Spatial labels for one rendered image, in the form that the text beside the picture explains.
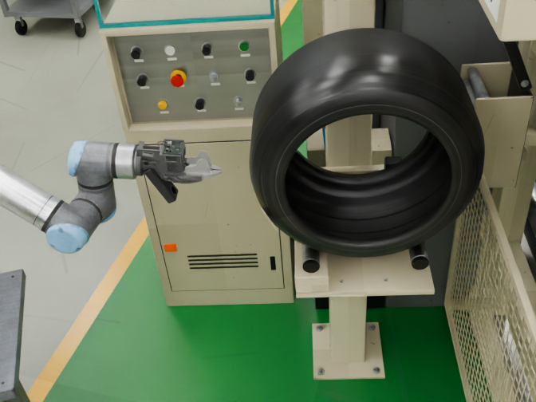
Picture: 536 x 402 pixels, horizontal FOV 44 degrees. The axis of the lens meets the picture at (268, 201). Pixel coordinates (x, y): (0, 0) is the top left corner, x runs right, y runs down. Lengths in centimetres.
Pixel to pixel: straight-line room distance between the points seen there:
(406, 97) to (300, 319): 154
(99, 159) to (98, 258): 161
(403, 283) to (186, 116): 98
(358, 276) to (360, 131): 41
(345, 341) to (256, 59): 109
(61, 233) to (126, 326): 131
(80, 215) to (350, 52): 75
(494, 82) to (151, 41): 106
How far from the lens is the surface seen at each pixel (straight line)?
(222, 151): 236
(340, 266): 189
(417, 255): 176
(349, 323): 249
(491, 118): 190
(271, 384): 263
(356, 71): 146
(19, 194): 169
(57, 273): 326
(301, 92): 148
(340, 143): 195
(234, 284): 280
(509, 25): 114
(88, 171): 171
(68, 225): 166
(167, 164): 168
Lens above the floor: 214
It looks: 39 degrees down
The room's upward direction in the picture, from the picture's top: 5 degrees counter-clockwise
